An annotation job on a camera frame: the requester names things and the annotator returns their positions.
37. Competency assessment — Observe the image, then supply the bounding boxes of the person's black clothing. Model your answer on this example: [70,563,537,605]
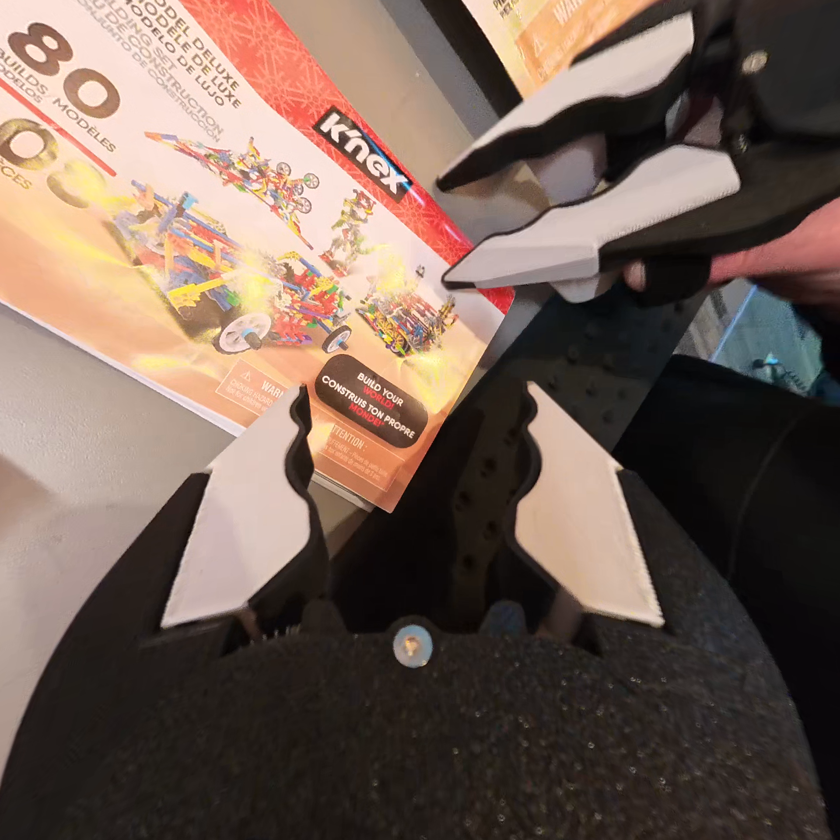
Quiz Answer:
[613,354,840,821]

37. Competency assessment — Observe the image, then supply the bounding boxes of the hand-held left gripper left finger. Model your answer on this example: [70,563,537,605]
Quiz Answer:
[159,386,329,631]

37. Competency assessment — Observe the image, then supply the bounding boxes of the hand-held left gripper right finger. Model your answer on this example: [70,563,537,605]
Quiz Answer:
[513,381,666,627]

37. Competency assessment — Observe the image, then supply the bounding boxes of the black perforated board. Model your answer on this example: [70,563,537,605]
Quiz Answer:
[325,276,713,634]

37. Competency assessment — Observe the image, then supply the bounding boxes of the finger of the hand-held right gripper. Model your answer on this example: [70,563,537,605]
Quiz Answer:
[441,146,742,304]
[435,12,698,206]

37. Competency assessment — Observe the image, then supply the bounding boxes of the person's right hand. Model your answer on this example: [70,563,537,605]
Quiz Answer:
[622,197,840,308]

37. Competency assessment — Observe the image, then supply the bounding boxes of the toy instruction sheet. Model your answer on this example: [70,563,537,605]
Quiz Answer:
[0,0,516,513]

